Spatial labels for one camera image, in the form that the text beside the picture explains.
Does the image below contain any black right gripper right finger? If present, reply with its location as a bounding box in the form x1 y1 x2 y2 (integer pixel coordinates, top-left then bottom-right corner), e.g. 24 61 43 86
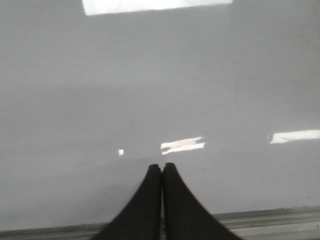
162 163 240 240

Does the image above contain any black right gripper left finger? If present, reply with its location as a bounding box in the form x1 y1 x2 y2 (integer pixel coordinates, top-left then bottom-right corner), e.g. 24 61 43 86
93 164 162 240

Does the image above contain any white whiteboard with aluminium frame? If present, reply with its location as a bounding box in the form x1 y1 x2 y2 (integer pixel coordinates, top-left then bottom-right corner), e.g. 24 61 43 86
0 0 320 231

